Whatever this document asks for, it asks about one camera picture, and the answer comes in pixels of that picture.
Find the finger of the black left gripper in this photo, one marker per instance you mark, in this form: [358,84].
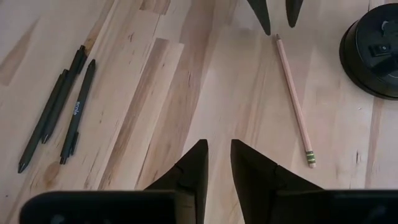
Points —
[261,12]
[293,11]

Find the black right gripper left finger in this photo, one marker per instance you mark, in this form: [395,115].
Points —
[192,174]

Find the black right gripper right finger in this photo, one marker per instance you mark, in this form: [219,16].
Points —
[252,174]

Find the natural wood pencil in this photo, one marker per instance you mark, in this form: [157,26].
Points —
[293,99]

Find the black ballpoint pen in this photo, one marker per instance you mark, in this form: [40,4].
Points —
[62,96]
[77,112]
[40,127]

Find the black desk lamp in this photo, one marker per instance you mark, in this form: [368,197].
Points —
[370,62]

